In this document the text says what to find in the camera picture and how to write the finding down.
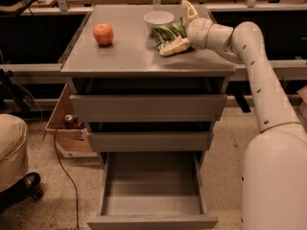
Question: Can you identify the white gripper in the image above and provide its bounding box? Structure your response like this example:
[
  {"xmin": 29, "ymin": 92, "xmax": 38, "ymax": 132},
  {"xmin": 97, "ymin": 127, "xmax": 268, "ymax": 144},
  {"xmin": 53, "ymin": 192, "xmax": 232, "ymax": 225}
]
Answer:
[{"xmin": 159, "ymin": 0, "xmax": 213, "ymax": 57}]

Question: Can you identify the green jalapeno chip bag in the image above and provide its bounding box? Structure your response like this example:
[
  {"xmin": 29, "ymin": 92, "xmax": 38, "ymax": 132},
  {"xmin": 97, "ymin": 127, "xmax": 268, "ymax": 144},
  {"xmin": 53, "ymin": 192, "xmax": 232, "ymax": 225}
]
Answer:
[{"xmin": 152, "ymin": 18, "xmax": 187, "ymax": 52}]

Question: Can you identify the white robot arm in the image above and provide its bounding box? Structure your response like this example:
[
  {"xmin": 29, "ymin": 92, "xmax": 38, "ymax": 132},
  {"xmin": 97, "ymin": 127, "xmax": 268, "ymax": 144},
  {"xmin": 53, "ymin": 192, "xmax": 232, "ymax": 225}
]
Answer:
[{"xmin": 181, "ymin": 0, "xmax": 307, "ymax": 230}]

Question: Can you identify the grey top drawer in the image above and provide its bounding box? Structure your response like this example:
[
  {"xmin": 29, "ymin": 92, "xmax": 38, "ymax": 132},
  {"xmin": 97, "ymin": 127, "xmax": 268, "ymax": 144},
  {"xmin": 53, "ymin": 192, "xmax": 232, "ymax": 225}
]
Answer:
[{"xmin": 70, "ymin": 94, "xmax": 226, "ymax": 123}]

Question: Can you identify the grey drawer cabinet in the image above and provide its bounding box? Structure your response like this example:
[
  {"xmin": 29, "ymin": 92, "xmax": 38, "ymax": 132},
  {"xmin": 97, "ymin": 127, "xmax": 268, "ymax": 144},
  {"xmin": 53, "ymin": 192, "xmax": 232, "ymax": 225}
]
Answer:
[{"xmin": 59, "ymin": 5, "xmax": 236, "ymax": 165}]

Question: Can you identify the grey middle drawer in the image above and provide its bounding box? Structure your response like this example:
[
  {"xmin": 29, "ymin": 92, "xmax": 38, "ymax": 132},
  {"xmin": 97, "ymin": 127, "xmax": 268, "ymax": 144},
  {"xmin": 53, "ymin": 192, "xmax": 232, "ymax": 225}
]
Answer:
[{"xmin": 87, "ymin": 131, "xmax": 213, "ymax": 152}]

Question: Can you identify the grey open bottom drawer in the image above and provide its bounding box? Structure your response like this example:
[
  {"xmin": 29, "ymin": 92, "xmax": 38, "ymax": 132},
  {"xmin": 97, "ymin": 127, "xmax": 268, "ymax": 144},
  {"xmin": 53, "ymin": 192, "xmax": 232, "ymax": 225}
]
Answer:
[{"xmin": 87, "ymin": 151, "xmax": 218, "ymax": 230}]

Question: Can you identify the white bowl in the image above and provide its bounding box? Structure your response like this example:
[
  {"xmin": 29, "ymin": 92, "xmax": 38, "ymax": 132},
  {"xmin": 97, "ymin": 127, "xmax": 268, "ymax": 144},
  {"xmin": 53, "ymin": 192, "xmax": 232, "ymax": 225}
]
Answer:
[{"xmin": 144, "ymin": 11, "xmax": 175, "ymax": 30}]

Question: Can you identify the red apple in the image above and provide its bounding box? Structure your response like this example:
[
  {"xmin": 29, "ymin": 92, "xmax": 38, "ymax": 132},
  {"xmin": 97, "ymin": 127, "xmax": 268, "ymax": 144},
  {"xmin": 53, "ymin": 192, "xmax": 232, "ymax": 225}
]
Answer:
[{"xmin": 93, "ymin": 23, "xmax": 114, "ymax": 46}]

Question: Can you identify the red soda can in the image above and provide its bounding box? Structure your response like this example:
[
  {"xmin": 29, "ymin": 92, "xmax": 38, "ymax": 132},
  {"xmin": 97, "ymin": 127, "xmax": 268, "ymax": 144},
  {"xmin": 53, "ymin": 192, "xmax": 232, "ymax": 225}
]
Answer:
[{"xmin": 64, "ymin": 114, "xmax": 78, "ymax": 129}]

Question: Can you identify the cardboard box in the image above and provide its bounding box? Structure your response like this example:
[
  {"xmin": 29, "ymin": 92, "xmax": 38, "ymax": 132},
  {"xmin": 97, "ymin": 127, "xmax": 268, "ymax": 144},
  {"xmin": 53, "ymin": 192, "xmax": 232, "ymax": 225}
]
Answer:
[{"xmin": 45, "ymin": 84, "xmax": 96, "ymax": 157}]

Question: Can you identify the person's khaki trouser leg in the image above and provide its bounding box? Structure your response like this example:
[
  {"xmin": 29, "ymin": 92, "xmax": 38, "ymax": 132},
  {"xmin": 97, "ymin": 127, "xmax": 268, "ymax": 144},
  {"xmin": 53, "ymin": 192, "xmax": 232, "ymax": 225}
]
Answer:
[{"xmin": 0, "ymin": 114, "xmax": 29, "ymax": 192}]

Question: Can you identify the black shoe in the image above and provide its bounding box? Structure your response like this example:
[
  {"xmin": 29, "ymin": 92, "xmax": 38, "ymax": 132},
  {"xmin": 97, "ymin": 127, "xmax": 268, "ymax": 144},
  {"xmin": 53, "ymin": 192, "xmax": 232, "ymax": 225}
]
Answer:
[{"xmin": 0, "ymin": 172, "xmax": 43, "ymax": 214}]

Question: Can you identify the black floor cable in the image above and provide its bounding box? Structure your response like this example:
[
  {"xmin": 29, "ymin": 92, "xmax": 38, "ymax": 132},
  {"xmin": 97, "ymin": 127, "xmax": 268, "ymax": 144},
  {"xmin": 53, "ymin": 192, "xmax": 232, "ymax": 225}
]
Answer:
[{"xmin": 52, "ymin": 126, "xmax": 80, "ymax": 230}]

